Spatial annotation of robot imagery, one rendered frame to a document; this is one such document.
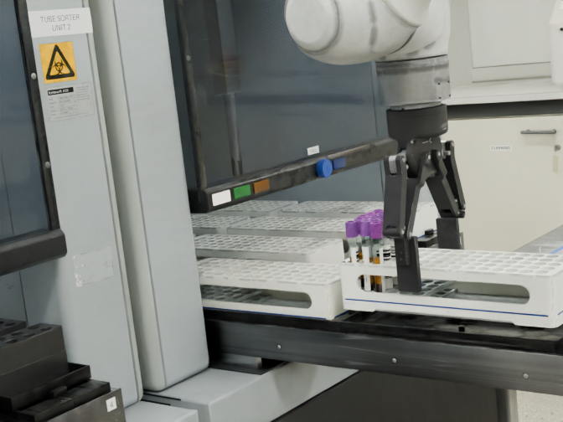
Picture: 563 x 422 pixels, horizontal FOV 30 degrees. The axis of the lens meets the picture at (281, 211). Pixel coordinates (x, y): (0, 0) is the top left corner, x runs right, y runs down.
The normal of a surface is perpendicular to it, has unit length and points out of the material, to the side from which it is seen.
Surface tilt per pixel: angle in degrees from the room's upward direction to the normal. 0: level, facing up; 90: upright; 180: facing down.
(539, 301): 90
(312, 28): 93
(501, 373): 90
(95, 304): 90
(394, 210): 74
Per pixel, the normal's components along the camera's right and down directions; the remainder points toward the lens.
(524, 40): -0.61, 0.20
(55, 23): 0.79, 0.01
